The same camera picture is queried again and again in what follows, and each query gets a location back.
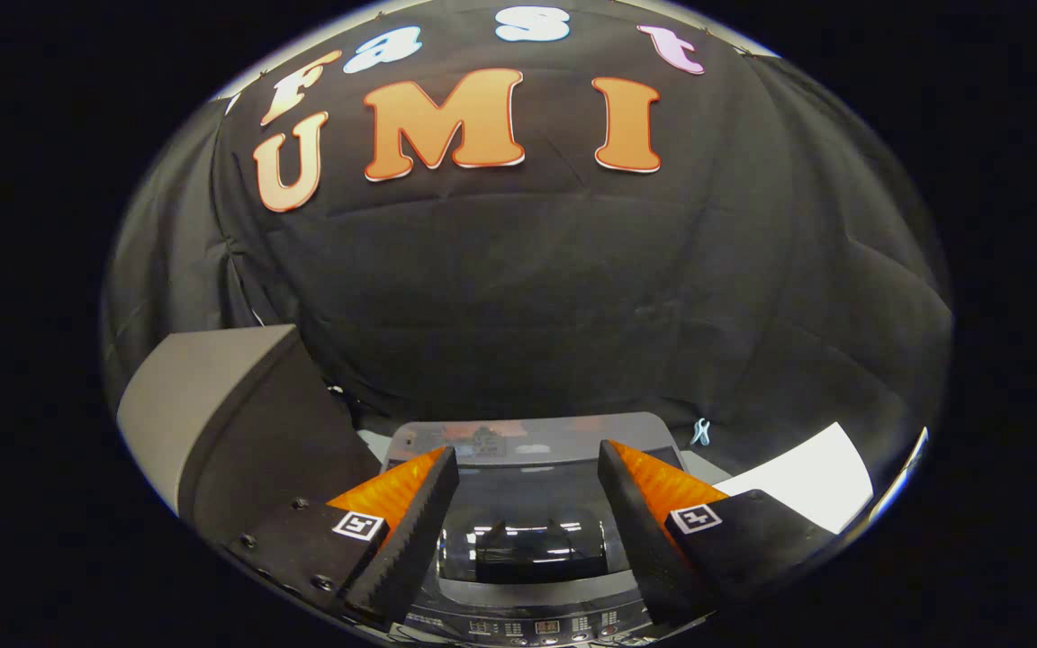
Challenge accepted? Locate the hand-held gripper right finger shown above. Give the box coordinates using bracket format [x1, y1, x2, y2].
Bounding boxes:
[598, 439, 843, 628]

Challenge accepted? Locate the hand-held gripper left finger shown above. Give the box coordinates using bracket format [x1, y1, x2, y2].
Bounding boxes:
[223, 447, 461, 628]

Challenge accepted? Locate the dark washing machine lid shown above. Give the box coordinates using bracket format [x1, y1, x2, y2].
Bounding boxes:
[383, 412, 692, 586]

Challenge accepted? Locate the grey washing machine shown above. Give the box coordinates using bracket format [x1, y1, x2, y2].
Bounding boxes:
[356, 412, 740, 648]

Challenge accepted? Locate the white board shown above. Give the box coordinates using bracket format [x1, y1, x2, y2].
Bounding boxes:
[715, 421, 875, 534]

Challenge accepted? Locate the grey side cabinet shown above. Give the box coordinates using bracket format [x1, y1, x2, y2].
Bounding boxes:
[116, 324, 384, 545]

